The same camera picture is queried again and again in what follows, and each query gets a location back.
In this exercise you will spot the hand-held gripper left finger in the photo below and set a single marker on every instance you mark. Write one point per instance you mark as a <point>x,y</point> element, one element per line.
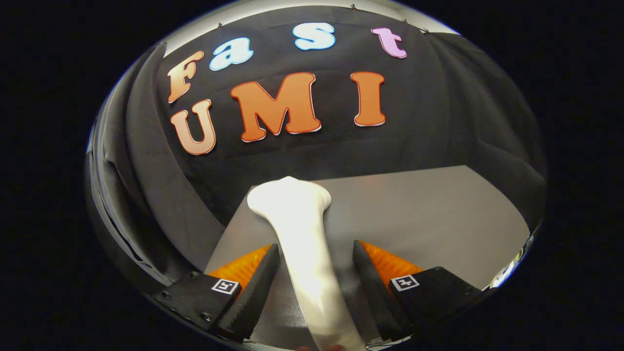
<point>253,297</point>

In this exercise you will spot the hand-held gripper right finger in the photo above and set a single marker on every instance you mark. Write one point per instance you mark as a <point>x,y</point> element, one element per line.
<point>373,292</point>

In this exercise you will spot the white garment steamer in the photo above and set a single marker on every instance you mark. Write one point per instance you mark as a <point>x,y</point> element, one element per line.
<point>304,234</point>

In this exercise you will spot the dark cabinet with beige drawers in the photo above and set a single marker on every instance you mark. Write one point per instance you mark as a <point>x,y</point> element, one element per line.
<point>414,219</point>

